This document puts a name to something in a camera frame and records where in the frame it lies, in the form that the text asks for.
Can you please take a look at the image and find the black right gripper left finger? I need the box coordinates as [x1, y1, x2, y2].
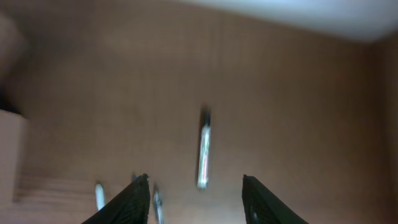
[82, 174, 150, 224]

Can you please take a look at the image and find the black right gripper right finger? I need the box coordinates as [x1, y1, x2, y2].
[242, 175, 308, 224]

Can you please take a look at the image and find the black sharpie permanent marker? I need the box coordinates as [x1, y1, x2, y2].
[95, 183, 106, 210]

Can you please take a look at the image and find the black whiteboard marker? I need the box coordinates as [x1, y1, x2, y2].
[197, 107, 211, 190]

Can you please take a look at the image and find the black gel pen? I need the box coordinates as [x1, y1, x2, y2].
[153, 184, 165, 224]

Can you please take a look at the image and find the open brown cardboard box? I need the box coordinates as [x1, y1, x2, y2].
[1, 12, 25, 208]

